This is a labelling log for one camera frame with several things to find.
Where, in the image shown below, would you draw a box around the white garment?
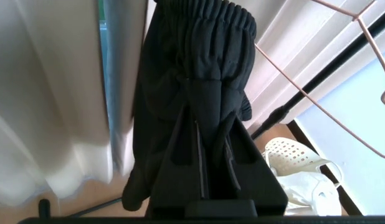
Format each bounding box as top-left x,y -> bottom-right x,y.
273,170 -> 343,217

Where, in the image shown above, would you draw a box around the beige curtain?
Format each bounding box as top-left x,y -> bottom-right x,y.
0,0 -> 114,208
103,0 -> 385,178

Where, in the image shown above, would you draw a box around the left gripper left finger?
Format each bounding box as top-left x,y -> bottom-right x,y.
148,105 -> 209,218

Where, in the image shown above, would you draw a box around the pink clothes hanger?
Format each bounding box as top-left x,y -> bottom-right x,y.
254,0 -> 385,161

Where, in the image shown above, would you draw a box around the white laundry basket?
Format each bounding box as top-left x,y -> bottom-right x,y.
262,136 -> 345,187

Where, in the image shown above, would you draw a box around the black clothes rack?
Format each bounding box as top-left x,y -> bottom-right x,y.
38,6 -> 385,218

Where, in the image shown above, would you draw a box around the black shorts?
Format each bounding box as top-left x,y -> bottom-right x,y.
122,0 -> 258,212

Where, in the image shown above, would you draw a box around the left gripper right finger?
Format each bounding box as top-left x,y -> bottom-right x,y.
224,115 -> 288,217

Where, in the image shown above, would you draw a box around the window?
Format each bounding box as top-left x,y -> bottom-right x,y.
98,0 -> 110,125

